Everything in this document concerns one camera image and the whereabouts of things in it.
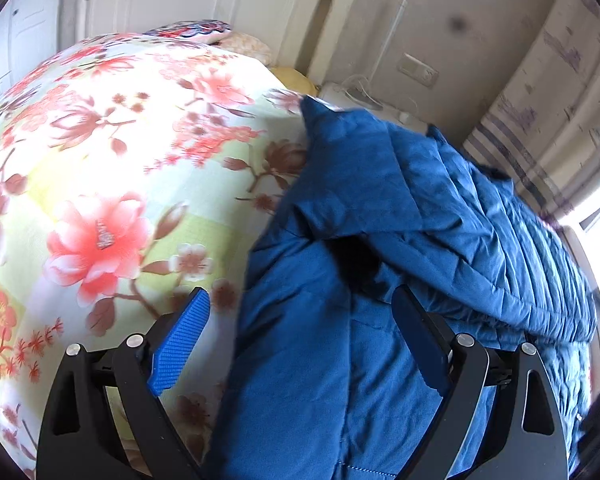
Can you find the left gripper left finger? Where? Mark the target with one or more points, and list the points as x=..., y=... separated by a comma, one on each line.
x=78, y=437

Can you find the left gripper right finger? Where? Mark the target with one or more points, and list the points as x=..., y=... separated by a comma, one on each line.
x=523, y=438

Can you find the blue quilted down jacket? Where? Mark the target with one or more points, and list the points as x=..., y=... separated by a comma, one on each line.
x=322, y=384

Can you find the floral bed sheet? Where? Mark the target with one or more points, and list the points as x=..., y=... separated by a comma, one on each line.
x=132, y=171

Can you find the striped patterned curtain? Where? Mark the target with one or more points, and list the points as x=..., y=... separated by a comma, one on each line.
x=543, y=129

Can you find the slim white desk lamp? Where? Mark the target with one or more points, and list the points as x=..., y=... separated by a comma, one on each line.
x=359, y=89

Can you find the white nightstand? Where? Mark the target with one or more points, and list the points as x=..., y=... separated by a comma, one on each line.
x=336, y=97

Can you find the yellow pillow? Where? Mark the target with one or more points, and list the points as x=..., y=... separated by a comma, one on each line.
x=294, y=80

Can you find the white wardrobe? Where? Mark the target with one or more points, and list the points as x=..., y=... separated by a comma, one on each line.
x=28, y=35

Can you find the beige floral pillow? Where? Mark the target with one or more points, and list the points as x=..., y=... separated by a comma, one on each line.
x=244, y=44

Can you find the patterned decorative pillow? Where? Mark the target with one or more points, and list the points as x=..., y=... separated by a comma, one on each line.
x=199, y=32

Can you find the wall power socket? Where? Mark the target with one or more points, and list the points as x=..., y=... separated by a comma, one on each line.
x=418, y=70

